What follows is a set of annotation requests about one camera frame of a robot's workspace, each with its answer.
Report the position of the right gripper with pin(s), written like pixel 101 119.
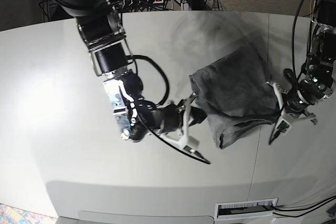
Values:
pixel 169 118

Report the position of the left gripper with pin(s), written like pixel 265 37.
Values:
pixel 294 103

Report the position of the grey T-shirt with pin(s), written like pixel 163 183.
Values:
pixel 234 93

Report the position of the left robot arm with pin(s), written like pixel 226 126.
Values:
pixel 315 82

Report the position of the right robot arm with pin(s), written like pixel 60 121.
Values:
pixel 102 31

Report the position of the black power strip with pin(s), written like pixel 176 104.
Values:
pixel 144 3

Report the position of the table cable grommet slot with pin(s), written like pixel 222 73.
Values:
pixel 244 209

